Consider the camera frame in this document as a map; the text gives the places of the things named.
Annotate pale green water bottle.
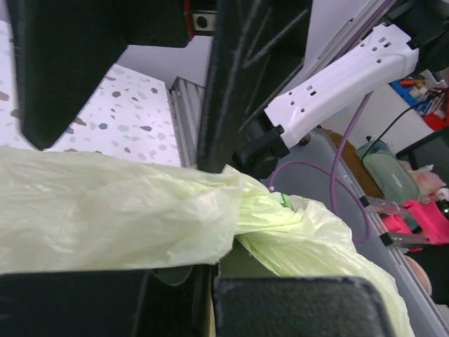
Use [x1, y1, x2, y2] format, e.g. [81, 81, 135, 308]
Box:
[356, 139, 421, 204]

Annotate pale green avocado-print plastic bag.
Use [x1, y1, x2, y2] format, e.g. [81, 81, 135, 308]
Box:
[1, 147, 413, 336]

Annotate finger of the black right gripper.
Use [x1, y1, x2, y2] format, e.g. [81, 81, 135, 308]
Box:
[6, 0, 189, 150]
[196, 1, 312, 174]

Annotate pink plastic printed part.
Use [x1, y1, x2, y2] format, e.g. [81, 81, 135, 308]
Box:
[380, 200, 448, 252]

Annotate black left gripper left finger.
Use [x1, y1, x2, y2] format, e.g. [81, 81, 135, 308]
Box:
[1, 265, 211, 336]

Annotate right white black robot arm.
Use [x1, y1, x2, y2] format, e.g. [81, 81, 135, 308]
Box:
[6, 1, 448, 178]

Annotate aluminium rail frame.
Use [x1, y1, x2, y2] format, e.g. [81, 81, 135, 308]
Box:
[168, 77, 204, 167]

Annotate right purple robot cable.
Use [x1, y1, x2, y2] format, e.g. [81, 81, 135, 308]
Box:
[272, 94, 373, 244]

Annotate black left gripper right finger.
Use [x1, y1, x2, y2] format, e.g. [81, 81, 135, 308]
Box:
[213, 245, 396, 337]

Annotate blue parts bin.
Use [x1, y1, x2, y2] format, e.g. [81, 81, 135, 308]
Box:
[389, 75, 448, 117]

